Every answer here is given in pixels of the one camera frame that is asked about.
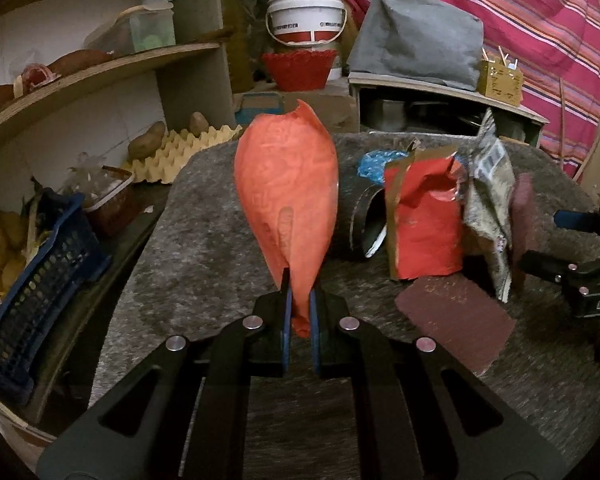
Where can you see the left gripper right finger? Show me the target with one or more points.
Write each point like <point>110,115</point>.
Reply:
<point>419,413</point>

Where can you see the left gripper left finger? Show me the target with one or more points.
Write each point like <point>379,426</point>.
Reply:
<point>182,411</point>

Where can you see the grey printed wrapper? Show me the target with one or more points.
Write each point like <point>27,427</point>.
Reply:
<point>490,186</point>

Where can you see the red foil snack bag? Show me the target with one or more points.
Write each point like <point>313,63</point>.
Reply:
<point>424,214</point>

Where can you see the orange plastic bag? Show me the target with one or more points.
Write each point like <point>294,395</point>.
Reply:
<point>287,180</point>

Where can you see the blue plastic crate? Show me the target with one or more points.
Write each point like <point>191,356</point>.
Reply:
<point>72,256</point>

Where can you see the black cylindrical can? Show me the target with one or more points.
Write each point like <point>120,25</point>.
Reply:
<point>362,224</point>

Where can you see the yellow utensil holder box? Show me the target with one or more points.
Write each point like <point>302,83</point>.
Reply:
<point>500,77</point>

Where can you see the blue crumpled plastic bag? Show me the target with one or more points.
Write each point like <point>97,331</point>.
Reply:
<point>372,164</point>

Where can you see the yellow egg tray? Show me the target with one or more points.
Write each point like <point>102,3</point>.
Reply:
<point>174,153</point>

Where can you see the pink striped curtain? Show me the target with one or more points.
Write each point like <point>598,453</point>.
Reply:
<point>557,45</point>

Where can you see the grey low shelf table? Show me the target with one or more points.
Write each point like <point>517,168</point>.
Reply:
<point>396,104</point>

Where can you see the red plastic basket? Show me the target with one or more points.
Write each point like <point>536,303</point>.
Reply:
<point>300,70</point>

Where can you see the clear plastic container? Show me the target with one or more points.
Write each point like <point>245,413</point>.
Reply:
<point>135,30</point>

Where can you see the white plastic bucket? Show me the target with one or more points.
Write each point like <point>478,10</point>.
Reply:
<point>305,23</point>

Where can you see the wooden wall shelf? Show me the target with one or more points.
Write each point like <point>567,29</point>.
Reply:
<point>192,75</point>

